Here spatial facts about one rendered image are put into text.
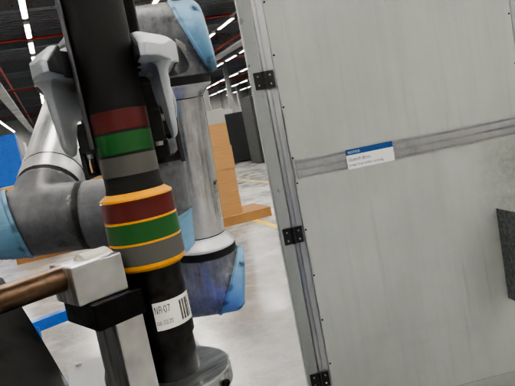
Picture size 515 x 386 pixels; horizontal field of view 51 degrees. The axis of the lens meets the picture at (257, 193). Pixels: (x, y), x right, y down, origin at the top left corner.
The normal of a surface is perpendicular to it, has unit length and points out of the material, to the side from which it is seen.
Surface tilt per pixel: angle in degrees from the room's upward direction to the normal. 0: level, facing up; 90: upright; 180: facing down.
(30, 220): 79
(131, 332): 90
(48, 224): 90
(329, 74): 90
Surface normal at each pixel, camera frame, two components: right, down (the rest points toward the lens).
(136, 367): 0.67, -0.04
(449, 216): 0.15, 0.11
